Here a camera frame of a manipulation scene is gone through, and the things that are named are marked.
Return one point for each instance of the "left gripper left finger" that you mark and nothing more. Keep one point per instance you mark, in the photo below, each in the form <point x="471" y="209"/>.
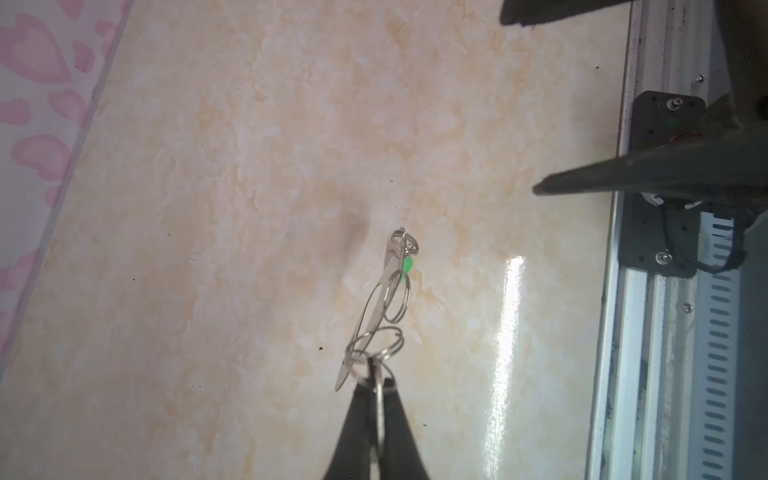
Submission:
<point x="351" y="459"/>

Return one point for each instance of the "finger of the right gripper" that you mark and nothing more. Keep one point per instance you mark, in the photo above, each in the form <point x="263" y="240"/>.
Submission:
<point x="537" y="12"/>
<point x="728" y="170"/>

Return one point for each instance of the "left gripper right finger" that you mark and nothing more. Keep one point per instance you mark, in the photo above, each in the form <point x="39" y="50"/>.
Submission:
<point x="398" y="455"/>

